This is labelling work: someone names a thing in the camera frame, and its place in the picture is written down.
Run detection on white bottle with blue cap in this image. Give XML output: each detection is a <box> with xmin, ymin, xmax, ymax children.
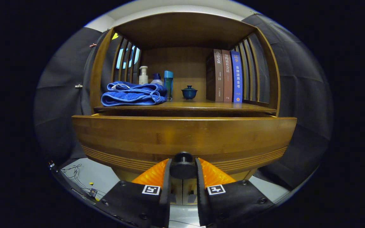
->
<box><xmin>150</xmin><ymin>73</ymin><xmax>164</xmax><ymax>86</ymax></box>

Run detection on reddish brown book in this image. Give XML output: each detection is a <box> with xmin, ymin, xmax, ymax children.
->
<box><xmin>221</xmin><ymin>49</ymin><xmax>233</xmax><ymax>102</ymax></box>

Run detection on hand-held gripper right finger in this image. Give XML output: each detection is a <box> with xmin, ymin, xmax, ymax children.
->
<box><xmin>195</xmin><ymin>157</ymin><xmax>275</xmax><ymax>228</ymax></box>

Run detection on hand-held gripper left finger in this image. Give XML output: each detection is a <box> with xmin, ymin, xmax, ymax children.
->
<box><xmin>95</xmin><ymin>158</ymin><xmax>173</xmax><ymax>228</ymax></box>

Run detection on brown wooden drawer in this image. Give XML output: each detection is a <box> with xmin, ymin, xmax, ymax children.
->
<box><xmin>72</xmin><ymin>114</ymin><xmax>297</xmax><ymax>180</ymax></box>

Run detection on blue book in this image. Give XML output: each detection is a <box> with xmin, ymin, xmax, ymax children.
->
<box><xmin>230</xmin><ymin>51</ymin><xmax>243</xmax><ymax>103</ymax></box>

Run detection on thin floor cables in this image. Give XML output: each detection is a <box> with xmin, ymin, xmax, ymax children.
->
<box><xmin>59</xmin><ymin>163</ymin><xmax>107</xmax><ymax>201</ymax></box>

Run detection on wooden countertop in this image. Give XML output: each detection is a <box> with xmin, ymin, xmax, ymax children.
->
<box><xmin>94</xmin><ymin>97</ymin><xmax>277</xmax><ymax>115</ymax></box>

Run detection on blue lidded teacup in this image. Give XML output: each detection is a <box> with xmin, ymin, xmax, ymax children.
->
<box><xmin>181</xmin><ymin>85</ymin><xmax>198</xmax><ymax>100</ymax></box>

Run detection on white pump bottle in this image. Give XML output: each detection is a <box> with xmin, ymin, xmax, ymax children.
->
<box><xmin>138</xmin><ymin>66</ymin><xmax>149</xmax><ymax>85</ymax></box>

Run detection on folded blue towel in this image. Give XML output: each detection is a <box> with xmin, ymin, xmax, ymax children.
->
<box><xmin>101</xmin><ymin>81</ymin><xmax>168</xmax><ymax>107</ymax></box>

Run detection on brown wooden cabinet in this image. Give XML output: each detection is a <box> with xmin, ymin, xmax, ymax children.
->
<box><xmin>72</xmin><ymin>12</ymin><xmax>297</xmax><ymax>206</ymax></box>

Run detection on teal slim bottle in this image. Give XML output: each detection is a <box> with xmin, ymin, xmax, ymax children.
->
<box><xmin>164</xmin><ymin>71</ymin><xmax>174</xmax><ymax>101</ymax></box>

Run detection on dark brown book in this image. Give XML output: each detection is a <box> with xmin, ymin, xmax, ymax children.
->
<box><xmin>206</xmin><ymin>49</ymin><xmax>224</xmax><ymax>102</ymax></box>

